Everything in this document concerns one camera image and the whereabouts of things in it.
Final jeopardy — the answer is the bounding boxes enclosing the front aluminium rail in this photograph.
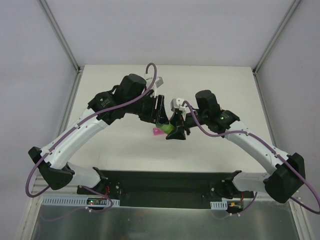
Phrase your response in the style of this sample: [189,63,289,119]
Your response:
[29,176,56,196]

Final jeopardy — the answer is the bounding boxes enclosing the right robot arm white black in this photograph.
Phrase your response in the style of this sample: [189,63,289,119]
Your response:
[166,90,306,204]

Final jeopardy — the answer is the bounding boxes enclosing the right white cable duct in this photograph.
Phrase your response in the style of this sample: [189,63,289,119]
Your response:
[210,200,228,211]

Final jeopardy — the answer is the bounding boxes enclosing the aluminium frame post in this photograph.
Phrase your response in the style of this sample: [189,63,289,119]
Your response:
[252,0,302,76]
[37,0,81,72]

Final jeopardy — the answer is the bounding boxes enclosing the green pill bottle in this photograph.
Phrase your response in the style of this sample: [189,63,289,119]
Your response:
[164,123,175,135]

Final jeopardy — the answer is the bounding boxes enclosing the right aluminium frame post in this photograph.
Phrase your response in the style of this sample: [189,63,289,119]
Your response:
[252,0,302,76]

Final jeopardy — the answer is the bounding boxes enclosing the left white cable duct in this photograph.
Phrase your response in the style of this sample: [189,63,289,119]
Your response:
[42,196,111,208]

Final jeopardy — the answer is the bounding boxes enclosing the white cable duct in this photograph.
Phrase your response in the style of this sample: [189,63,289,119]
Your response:
[42,196,111,208]
[210,200,228,211]

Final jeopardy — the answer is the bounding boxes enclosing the left aluminium frame post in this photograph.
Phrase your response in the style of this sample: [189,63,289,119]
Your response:
[37,0,81,72]

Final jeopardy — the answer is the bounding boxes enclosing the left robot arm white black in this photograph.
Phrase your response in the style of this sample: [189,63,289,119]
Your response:
[28,73,169,195]

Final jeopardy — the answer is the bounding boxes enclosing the pink weekly pill organizer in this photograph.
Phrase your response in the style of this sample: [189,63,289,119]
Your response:
[152,127,165,136]

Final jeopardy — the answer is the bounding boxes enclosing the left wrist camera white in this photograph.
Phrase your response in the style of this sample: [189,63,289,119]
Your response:
[144,73,164,96]

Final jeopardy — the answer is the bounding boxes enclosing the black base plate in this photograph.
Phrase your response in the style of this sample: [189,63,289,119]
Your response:
[76,167,266,208]

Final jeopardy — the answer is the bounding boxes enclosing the green bottle cap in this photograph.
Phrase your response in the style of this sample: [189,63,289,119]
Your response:
[156,123,169,132]

